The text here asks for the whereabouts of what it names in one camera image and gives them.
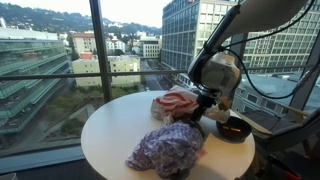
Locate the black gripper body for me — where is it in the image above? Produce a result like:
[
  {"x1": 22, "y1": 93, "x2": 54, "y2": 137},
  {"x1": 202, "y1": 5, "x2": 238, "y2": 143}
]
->
[{"x1": 191, "y1": 94, "x2": 216, "y2": 122}]

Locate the white plastic Target bag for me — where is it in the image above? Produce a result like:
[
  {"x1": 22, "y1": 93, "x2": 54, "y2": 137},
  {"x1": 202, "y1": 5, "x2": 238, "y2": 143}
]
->
[{"x1": 151, "y1": 85, "x2": 230, "y2": 124}]

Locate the purple checkered cloth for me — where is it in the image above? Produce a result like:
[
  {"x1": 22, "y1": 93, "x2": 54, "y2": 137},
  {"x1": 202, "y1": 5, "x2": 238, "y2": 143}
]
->
[{"x1": 125, "y1": 121, "x2": 204, "y2": 178}]

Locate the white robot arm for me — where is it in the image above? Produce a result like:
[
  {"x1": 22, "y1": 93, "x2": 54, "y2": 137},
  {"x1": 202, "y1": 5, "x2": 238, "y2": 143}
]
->
[{"x1": 187, "y1": 0, "x2": 315, "y2": 122}]

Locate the small object in bowl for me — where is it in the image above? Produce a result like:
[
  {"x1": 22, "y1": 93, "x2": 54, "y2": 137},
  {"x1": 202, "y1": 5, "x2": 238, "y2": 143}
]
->
[{"x1": 222, "y1": 126, "x2": 241, "y2": 133}]

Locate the black bowl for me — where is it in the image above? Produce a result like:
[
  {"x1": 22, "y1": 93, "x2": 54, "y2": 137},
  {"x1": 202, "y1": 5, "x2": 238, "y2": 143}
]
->
[{"x1": 216, "y1": 116, "x2": 252, "y2": 142}]

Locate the round white table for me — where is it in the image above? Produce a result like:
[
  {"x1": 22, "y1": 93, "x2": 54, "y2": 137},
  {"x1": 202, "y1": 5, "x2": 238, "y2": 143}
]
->
[{"x1": 81, "y1": 91, "x2": 255, "y2": 180}]

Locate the dark office chair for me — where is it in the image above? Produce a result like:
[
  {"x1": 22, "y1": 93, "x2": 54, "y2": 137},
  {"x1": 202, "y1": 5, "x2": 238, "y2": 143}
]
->
[{"x1": 254, "y1": 109, "x2": 320, "y2": 151}]

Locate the window railing bar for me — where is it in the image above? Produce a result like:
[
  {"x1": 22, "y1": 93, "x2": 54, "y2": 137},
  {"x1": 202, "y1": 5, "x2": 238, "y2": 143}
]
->
[{"x1": 0, "y1": 65, "x2": 311, "y2": 81}]

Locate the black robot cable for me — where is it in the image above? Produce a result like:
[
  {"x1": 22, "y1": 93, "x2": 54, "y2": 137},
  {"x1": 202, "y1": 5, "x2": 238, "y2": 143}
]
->
[{"x1": 218, "y1": 0, "x2": 320, "y2": 100}]

